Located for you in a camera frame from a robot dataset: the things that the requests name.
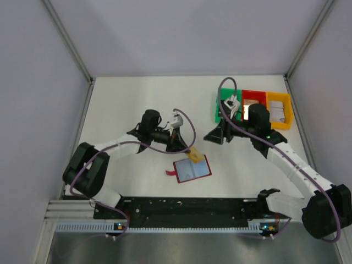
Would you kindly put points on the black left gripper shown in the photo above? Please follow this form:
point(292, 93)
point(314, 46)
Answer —
point(172, 139)

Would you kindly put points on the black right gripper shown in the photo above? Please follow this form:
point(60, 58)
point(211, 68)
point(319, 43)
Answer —
point(225, 132)

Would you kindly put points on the gold credit card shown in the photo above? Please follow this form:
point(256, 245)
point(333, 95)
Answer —
point(195, 155)

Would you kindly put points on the red leather card holder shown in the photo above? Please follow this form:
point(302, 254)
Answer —
point(201, 170)

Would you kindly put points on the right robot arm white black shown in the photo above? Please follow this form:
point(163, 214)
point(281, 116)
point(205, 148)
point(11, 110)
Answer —
point(323, 209)

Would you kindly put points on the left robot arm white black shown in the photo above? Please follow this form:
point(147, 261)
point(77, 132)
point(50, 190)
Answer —
point(86, 171)

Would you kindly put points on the white VIP card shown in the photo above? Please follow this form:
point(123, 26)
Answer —
point(184, 170)

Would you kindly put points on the gold card in red bin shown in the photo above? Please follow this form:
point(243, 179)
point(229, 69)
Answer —
point(246, 105)

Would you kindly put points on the white cards in yellow bin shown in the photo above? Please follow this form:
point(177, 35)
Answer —
point(276, 110)

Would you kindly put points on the green storage bin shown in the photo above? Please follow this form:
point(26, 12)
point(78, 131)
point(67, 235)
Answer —
point(225, 93)

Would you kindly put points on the red storage bin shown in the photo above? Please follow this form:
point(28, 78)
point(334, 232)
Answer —
point(254, 97)

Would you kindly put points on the yellow storage bin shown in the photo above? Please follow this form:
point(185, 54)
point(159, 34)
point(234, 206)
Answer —
point(288, 111)

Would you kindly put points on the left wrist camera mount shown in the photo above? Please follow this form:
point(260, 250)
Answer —
point(176, 120)

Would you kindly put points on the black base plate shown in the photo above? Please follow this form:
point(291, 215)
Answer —
point(185, 212)

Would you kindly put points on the white cable duct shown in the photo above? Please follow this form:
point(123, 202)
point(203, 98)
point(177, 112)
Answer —
point(110, 227)

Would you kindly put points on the front aluminium rail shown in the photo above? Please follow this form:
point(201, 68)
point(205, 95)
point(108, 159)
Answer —
point(66, 210)

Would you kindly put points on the aluminium frame rail right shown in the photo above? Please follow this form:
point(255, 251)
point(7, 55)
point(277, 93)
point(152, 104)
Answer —
point(321, 88)

